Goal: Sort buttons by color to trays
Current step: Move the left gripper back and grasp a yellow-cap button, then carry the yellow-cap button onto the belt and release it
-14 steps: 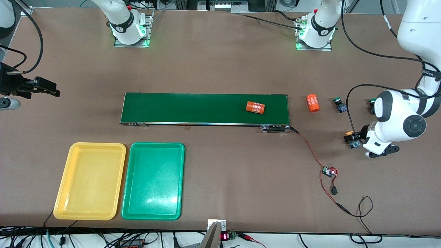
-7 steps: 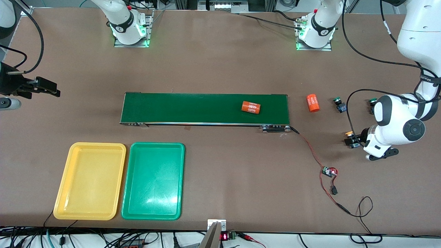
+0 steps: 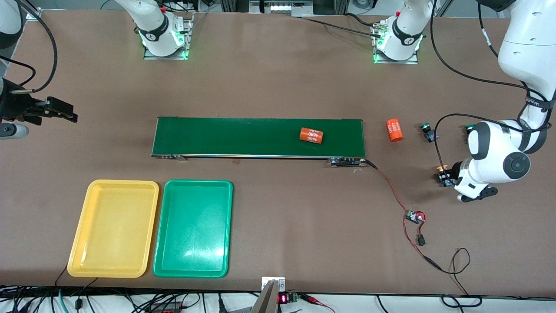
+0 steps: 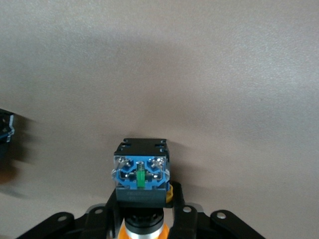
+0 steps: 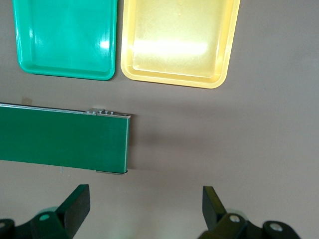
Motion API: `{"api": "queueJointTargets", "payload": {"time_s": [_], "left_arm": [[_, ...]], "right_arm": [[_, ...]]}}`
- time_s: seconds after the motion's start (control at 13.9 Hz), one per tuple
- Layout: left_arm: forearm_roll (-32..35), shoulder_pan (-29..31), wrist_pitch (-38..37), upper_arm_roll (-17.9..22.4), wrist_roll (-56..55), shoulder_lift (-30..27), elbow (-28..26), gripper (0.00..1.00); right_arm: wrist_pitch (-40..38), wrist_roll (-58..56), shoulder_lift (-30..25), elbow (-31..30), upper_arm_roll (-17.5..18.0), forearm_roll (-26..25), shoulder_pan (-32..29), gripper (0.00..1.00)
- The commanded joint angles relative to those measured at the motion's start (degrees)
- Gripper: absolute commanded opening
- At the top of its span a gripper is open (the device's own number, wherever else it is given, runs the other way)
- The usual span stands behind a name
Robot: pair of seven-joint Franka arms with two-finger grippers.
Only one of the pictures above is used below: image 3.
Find yellow push button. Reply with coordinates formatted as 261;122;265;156
436;164;455;188

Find orange 4680 cylinder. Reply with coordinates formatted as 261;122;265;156
386;118;404;142
299;127;325;145

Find yellow plastic tray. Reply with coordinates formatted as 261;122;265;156
67;179;160;279

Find green plastic tray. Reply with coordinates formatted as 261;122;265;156
152;179;234;279

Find green conveyor belt unit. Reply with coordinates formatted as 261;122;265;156
150;116;369;168

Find red clip leads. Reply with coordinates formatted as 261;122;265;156
300;294;336;313

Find silver lit device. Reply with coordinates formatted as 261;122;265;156
249;0;314;18

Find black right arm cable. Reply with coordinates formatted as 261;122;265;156
0;0;58;94

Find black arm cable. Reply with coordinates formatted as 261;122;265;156
428;0;556;174
0;0;58;94

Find thin red wire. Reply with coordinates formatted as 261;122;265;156
403;215;435;263

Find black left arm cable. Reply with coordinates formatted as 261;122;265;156
428;0;556;174

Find thin black looped cable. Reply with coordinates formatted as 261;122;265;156
428;247;483;308

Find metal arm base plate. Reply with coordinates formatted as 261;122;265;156
371;22;420;65
143;12;192;60

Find black cable on table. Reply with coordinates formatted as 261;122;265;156
300;12;383;39

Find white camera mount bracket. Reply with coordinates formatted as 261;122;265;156
261;277;286;293

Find grey metal mount bar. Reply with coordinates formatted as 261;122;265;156
251;280;278;313

